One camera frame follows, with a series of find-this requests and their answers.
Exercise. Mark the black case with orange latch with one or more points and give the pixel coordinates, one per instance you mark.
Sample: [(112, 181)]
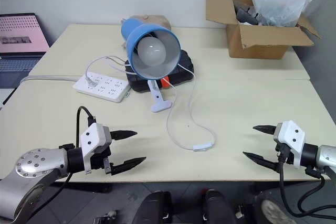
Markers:
[(183, 72)]

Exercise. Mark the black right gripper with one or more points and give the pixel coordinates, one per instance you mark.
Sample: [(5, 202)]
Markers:
[(286, 154)]

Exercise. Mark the dark wheel with grey hub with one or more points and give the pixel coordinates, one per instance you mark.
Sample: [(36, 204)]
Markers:
[(273, 208)]

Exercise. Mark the white power plug with cable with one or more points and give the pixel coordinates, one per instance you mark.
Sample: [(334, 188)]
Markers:
[(90, 82)]

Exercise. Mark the white power strip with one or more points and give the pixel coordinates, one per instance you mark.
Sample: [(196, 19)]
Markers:
[(110, 87)]

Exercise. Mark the white frosted light bulb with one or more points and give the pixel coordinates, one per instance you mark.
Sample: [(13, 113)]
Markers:
[(152, 51)]

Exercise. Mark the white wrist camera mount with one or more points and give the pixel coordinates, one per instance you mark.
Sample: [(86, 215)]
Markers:
[(90, 137), (292, 132)]

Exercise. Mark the laptop with pink screen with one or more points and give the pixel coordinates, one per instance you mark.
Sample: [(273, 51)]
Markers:
[(18, 35)]

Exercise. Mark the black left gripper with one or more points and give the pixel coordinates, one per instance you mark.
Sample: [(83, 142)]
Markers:
[(98, 161)]

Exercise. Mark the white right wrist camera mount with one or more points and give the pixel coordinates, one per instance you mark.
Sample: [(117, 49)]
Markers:
[(292, 132)]

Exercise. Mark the blue clamp desk lamp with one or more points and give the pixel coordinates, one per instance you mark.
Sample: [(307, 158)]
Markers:
[(136, 35)]

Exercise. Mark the tan paper bag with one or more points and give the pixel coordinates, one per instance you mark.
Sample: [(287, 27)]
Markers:
[(160, 20)]

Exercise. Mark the black rounded shape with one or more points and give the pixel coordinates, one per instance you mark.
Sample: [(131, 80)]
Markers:
[(152, 208), (216, 208)]

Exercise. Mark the dark grey crumpled material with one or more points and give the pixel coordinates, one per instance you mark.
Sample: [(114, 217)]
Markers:
[(244, 14)]

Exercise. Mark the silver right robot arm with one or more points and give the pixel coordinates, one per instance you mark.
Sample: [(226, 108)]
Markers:
[(326, 155)]

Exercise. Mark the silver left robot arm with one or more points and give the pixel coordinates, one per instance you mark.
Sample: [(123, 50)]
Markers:
[(34, 162)]

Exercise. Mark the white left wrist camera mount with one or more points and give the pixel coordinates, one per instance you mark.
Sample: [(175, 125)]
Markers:
[(90, 137)]

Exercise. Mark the brown cardboard box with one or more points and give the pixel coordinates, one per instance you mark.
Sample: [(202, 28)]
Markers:
[(257, 43)]

